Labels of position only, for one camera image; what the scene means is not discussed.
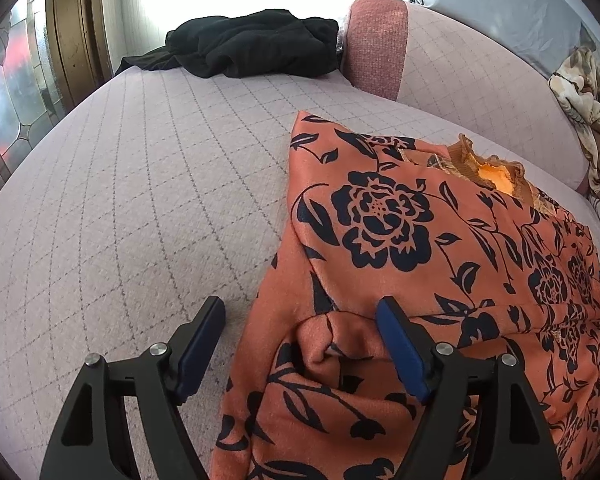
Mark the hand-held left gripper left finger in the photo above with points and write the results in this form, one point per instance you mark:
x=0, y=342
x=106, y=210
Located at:
x=195, y=360

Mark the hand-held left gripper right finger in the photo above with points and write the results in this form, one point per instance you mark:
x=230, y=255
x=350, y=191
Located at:
x=402, y=355

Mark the orange floral garment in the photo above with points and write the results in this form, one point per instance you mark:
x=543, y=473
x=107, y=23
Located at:
x=380, y=210

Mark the pink quilted sofa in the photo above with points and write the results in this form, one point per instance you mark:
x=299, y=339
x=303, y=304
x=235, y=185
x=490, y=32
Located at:
x=130, y=185

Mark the beige patterned cloth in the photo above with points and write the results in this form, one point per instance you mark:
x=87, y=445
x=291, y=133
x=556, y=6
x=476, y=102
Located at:
x=587, y=90

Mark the grey sheet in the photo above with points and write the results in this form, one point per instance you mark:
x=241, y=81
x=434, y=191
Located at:
x=505, y=10

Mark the black garment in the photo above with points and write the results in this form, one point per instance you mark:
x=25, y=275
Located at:
x=250, y=40

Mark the stained glass door panel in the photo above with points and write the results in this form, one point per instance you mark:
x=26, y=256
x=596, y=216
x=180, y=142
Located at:
x=15, y=85

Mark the wooden door frame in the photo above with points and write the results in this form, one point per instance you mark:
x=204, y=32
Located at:
x=75, y=25

